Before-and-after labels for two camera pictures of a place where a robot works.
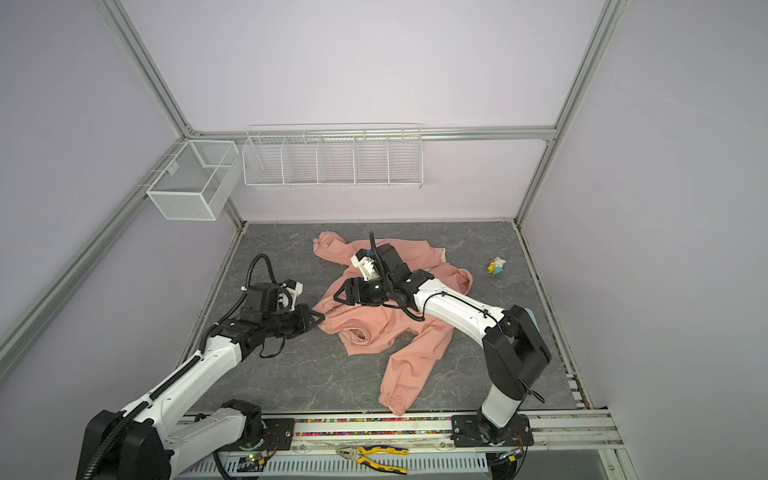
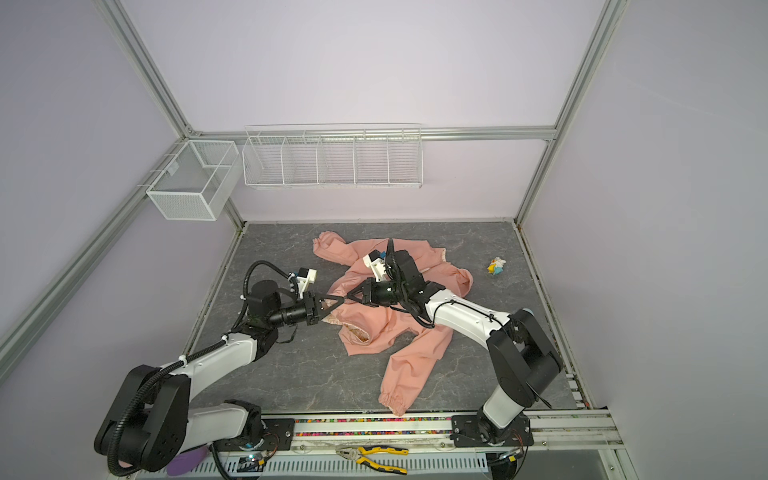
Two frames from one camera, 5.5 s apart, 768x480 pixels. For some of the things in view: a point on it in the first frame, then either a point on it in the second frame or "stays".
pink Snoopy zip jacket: [417, 346] stays
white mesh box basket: [199, 181] stays
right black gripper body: [376, 292] stays
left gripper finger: [306, 318] to [327, 303]
